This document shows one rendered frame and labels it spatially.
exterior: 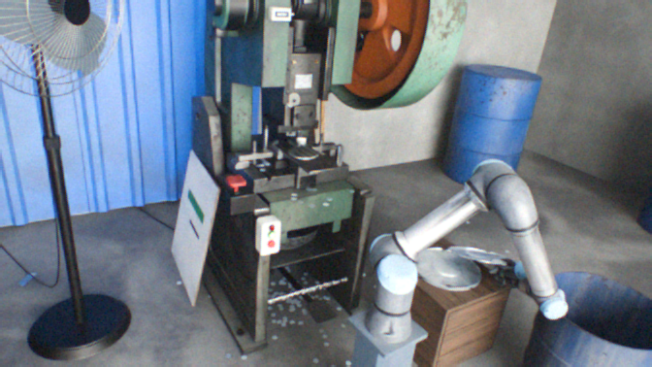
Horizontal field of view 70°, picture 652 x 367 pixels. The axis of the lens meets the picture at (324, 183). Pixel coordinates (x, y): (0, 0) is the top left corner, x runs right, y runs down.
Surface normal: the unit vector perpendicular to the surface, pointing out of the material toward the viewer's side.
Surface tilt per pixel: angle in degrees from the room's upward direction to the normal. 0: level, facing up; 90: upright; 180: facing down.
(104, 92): 90
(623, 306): 88
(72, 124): 90
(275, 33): 90
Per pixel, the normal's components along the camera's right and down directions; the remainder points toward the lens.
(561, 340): -0.88, 0.16
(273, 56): 0.52, 0.40
